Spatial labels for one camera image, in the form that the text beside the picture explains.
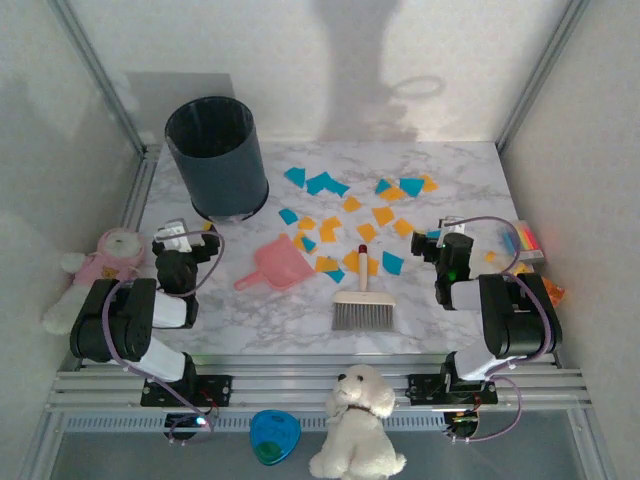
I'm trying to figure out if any pink plastic dustpan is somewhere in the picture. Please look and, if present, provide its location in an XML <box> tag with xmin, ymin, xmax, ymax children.
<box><xmin>233</xmin><ymin>233</ymin><xmax>316</xmax><ymax>292</ymax></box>

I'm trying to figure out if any white hand brush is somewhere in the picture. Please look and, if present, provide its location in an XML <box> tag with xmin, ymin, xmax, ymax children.
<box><xmin>331</xmin><ymin>243</ymin><xmax>397</xmax><ymax>332</ymax></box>

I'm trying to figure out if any box of coloured chalks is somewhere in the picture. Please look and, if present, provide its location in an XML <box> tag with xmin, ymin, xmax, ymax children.
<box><xmin>497</xmin><ymin>218</ymin><xmax>547</xmax><ymax>265</ymax></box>

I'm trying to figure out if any dark blue waste bin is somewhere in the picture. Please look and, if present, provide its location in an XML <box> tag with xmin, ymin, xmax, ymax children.
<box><xmin>164</xmin><ymin>97</ymin><xmax>270</xmax><ymax>222</ymax></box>

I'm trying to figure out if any white bear plush pink hoodie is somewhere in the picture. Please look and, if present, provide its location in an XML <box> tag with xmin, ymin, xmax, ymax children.
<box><xmin>40</xmin><ymin>227</ymin><xmax>151</xmax><ymax>336</ymax></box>

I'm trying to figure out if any orange snack packet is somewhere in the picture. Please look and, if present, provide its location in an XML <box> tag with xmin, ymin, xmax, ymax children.
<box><xmin>514</xmin><ymin>262</ymin><xmax>566</xmax><ymax>309</ymax></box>

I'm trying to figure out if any grey perforated strip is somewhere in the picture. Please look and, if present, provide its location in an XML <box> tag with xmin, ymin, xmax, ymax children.
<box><xmin>64</xmin><ymin>413</ymin><xmax>451</xmax><ymax>434</ymax></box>

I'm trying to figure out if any white plush dog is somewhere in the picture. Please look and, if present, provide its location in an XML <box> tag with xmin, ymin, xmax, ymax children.
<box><xmin>308</xmin><ymin>363</ymin><xmax>407</xmax><ymax>480</ymax></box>

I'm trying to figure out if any blue heart-shaped plastic box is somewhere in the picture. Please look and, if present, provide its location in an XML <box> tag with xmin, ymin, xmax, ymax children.
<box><xmin>248</xmin><ymin>409</ymin><xmax>302</xmax><ymax>467</ymax></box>

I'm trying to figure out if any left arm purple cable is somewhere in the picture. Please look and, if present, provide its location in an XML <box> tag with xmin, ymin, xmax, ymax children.
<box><xmin>102</xmin><ymin>229</ymin><xmax>226</xmax><ymax>446</ymax></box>

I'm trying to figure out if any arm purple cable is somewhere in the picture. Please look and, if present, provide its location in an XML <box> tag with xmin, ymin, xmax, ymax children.
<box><xmin>449</xmin><ymin>215</ymin><xmax>556</xmax><ymax>446</ymax></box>
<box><xmin>102</xmin><ymin>229</ymin><xmax>226</xmax><ymax>446</ymax></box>

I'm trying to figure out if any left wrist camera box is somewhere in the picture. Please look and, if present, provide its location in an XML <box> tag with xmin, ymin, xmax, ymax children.
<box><xmin>153</xmin><ymin>218</ymin><xmax>195</xmax><ymax>251</ymax></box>

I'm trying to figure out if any aluminium side rail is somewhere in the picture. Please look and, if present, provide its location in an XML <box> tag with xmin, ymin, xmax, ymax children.
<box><xmin>119</xmin><ymin>144</ymin><xmax>164</xmax><ymax>231</ymax></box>

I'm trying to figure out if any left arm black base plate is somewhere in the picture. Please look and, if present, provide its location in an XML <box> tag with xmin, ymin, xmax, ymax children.
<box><xmin>141</xmin><ymin>374</ymin><xmax>234</xmax><ymax>407</ymax></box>

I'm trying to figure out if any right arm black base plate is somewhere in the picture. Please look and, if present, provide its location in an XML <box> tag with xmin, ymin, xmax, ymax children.
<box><xmin>407</xmin><ymin>373</ymin><xmax>499</xmax><ymax>406</ymax></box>

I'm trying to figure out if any aluminium mounting rail bed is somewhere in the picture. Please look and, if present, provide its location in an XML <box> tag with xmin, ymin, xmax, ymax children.
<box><xmin>47</xmin><ymin>353</ymin><xmax>594</xmax><ymax>414</ymax></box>

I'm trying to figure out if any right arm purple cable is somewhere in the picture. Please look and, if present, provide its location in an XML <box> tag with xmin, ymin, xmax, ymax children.
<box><xmin>449</xmin><ymin>215</ymin><xmax>556</xmax><ymax>446</ymax></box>

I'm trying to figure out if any aluminium frame post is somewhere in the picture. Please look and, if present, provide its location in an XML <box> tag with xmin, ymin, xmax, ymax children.
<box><xmin>494</xmin><ymin>0</ymin><xmax>594</xmax><ymax>154</ymax></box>
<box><xmin>47</xmin><ymin>0</ymin><xmax>150</xmax><ymax>159</ymax></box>

